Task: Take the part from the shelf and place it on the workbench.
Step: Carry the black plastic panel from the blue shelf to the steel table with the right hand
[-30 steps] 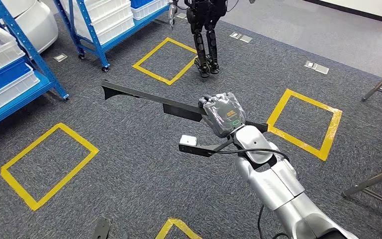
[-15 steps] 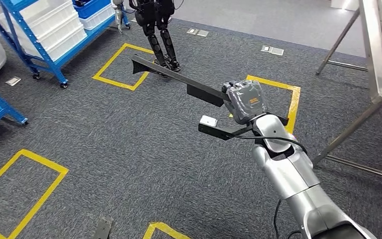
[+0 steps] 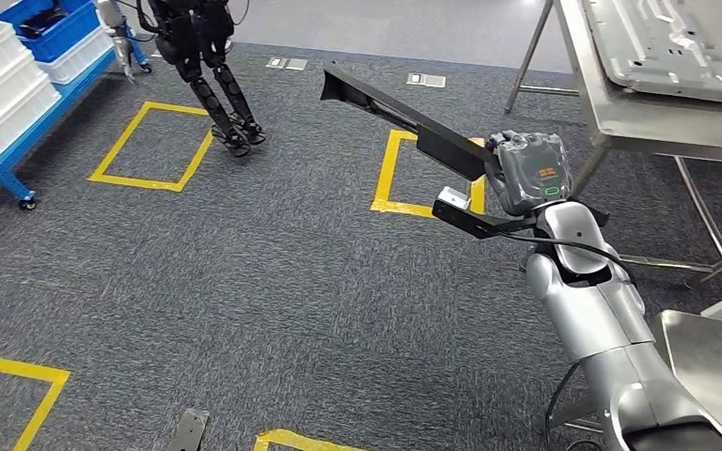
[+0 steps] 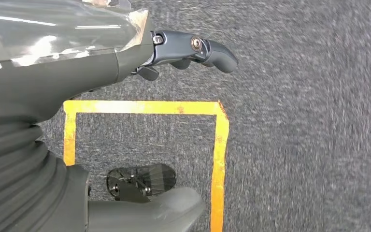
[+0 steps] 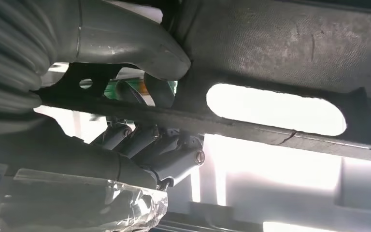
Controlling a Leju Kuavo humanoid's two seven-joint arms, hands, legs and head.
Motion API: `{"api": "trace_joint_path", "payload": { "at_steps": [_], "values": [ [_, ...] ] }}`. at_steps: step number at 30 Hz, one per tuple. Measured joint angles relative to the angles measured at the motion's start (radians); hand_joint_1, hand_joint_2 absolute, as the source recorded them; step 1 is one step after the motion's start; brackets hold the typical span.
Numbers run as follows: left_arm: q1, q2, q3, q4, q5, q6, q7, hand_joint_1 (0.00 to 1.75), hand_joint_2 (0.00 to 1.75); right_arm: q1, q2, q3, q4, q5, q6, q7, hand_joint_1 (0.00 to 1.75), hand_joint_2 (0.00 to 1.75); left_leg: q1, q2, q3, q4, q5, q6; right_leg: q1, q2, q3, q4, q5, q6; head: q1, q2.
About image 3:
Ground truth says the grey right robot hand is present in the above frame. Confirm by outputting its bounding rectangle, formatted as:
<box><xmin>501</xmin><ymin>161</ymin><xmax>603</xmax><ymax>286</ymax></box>
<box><xmin>484</xmin><ymin>129</ymin><xmax>574</xmax><ymax>218</ymax></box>

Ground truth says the black plastic plate part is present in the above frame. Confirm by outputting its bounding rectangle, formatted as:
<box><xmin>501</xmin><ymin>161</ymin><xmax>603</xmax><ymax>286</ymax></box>
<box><xmin>320</xmin><ymin>60</ymin><xmax>611</xmax><ymax>228</ymax></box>

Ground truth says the blue metal shelf rack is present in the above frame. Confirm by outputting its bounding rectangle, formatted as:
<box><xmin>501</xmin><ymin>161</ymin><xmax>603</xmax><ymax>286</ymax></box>
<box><xmin>0</xmin><ymin>0</ymin><xmax>150</xmax><ymax>210</ymax></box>

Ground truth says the yellow floor tape square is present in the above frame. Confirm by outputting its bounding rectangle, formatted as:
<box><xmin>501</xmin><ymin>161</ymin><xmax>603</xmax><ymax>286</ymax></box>
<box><xmin>253</xmin><ymin>428</ymin><xmax>369</xmax><ymax>451</ymax></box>
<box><xmin>369</xmin><ymin>129</ymin><xmax>487</xmax><ymax>220</ymax></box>

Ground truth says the grey metal panel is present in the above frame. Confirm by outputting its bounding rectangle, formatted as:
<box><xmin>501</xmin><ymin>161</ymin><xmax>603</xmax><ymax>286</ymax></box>
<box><xmin>582</xmin><ymin>0</ymin><xmax>722</xmax><ymax>104</ymax></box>

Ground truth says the steel table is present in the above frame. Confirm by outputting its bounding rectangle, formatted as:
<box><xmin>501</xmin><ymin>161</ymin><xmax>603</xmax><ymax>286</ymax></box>
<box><xmin>650</xmin><ymin>281</ymin><xmax>722</xmax><ymax>451</ymax></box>

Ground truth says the black humanoid robot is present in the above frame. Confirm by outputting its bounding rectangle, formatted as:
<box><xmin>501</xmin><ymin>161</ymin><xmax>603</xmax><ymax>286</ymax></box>
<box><xmin>96</xmin><ymin>0</ymin><xmax>268</xmax><ymax>158</ymax></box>

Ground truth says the blue plastic crate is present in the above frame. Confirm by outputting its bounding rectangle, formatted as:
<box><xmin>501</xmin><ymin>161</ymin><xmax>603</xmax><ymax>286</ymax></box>
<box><xmin>0</xmin><ymin>0</ymin><xmax>102</xmax><ymax>64</ymax></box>

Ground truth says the black camera bracket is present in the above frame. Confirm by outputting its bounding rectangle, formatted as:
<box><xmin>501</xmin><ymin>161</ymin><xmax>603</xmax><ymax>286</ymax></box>
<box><xmin>431</xmin><ymin>197</ymin><xmax>540</xmax><ymax>241</ymax></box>

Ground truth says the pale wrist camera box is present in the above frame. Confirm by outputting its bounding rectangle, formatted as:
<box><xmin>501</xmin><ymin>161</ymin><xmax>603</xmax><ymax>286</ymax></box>
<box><xmin>436</xmin><ymin>186</ymin><xmax>473</xmax><ymax>211</ymax></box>

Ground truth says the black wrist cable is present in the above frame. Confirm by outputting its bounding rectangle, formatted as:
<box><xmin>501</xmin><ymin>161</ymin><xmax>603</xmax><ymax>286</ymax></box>
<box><xmin>497</xmin><ymin>230</ymin><xmax>636</xmax><ymax>285</ymax></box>

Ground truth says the black forearm cable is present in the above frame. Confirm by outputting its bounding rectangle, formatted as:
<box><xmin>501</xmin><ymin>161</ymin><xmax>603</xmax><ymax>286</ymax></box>
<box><xmin>542</xmin><ymin>359</ymin><xmax>605</xmax><ymax>451</ymax></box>

